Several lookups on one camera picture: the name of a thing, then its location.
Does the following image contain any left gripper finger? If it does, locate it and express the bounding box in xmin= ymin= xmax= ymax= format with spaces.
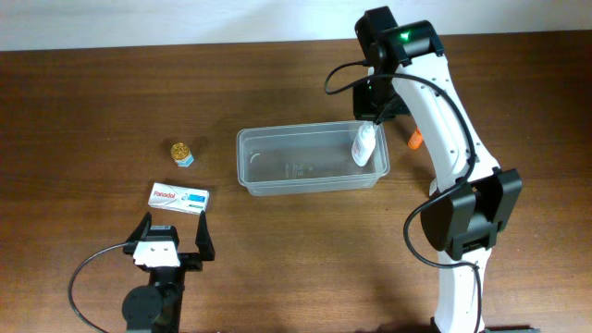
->
xmin=127 ymin=212 xmax=152 ymax=242
xmin=195 ymin=211 xmax=216 ymax=261

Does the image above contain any white Panadol box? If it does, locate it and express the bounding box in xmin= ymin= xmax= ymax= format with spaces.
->
xmin=148 ymin=182 xmax=210 ymax=215

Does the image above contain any white spray bottle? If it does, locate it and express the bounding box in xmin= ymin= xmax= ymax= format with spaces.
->
xmin=351 ymin=121 xmax=377 ymax=167

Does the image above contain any orange tablet tube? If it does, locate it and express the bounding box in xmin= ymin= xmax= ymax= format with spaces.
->
xmin=407 ymin=128 xmax=424 ymax=150

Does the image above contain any dark bottle white cap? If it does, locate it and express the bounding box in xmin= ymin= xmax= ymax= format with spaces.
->
xmin=428 ymin=179 xmax=438 ymax=196

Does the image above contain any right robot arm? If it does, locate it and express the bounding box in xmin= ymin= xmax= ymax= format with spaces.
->
xmin=353 ymin=6 xmax=523 ymax=332

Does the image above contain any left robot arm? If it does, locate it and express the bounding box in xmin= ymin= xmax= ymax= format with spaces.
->
xmin=122 ymin=212 xmax=216 ymax=333

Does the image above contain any clear plastic container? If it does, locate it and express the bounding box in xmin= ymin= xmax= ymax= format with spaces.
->
xmin=237 ymin=121 xmax=390 ymax=196

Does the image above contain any gold lid small jar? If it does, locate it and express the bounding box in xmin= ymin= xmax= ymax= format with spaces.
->
xmin=170 ymin=142 xmax=194 ymax=167

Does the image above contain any left black cable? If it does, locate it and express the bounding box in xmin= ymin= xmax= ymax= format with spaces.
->
xmin=67 ymin=240 xmax=136 ymax=333

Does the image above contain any black cable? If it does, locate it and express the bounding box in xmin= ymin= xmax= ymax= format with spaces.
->
xmin=323 ymin=58 xmax=483 ymax=333
xmin=67 ymin=240 xmax=136 ymax=333

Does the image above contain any right black cable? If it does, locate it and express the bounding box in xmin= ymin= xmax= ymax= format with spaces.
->
xmin=323 ymin=58 xmax=483 ymax=333

